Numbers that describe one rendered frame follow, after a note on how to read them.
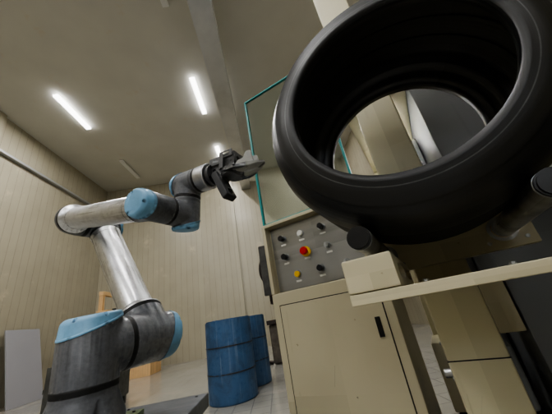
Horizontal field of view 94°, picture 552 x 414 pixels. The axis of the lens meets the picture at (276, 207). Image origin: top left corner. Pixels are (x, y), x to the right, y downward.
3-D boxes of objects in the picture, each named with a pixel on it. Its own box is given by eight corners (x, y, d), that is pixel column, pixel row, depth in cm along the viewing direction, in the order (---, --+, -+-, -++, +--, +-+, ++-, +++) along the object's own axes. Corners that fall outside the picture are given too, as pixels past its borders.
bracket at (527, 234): (373, 278, 78) (364, 247, 82) (539, 242, 62) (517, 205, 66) (371, 278, 76) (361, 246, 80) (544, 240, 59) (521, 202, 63)
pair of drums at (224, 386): (273, 375, 392) (264, 313, 428) (270, 398, 281) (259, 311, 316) (224, 384, 389) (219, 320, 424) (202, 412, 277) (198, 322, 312)
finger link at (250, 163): (258, 143, 76) (233, 152, 81) (259, 161, 74) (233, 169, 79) (264, 148, 79) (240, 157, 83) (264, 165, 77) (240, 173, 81)
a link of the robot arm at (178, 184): (186, 204, 98) (187, 180, 101) (211, 196, 92) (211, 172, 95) (165, 197, 90) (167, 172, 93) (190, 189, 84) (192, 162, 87)
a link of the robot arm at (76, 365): (35, 394, 64) (47, 319, 70) (108, 374, 78) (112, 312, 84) (65, 395, 57) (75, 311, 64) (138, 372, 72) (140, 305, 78)
